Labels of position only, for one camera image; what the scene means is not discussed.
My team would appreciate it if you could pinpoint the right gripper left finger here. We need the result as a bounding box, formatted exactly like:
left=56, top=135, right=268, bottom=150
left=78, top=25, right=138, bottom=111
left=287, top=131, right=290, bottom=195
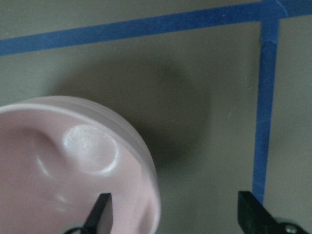
left=64, top=193, right=113, bottom=234

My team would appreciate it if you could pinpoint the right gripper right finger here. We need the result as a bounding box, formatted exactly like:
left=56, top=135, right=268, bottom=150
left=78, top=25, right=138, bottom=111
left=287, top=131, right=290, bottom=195
left=237, top=191, right=307, bottom=234

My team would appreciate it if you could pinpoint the pink bowl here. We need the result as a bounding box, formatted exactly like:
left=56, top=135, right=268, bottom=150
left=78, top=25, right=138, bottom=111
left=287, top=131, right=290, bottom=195
left=0, top=96, right=161, bottom=234

